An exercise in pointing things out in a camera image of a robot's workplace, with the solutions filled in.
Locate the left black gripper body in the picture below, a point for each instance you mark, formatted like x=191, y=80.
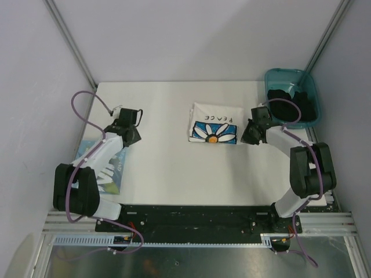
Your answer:
x=135, y=136

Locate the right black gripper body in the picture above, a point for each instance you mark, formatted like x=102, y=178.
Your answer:
x=249, y=135

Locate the white t shirt flower print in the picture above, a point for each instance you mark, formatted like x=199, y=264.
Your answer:
x=215, y=124

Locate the blue printed t shirt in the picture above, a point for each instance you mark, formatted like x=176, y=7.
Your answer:
x=110, y=178

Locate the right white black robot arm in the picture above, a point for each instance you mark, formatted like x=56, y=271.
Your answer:
x=311, y=170

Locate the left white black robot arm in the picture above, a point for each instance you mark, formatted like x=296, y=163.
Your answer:
x=75, y=184

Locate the black t shirt in bin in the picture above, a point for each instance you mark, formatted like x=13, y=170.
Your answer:
x=284, y=109

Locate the teal plastic bin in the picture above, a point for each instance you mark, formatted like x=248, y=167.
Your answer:
x=292, y=81

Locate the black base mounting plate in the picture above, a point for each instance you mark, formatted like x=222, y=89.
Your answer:
x=256, y=219

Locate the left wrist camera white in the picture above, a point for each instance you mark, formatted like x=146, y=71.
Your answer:
x=116, y=109

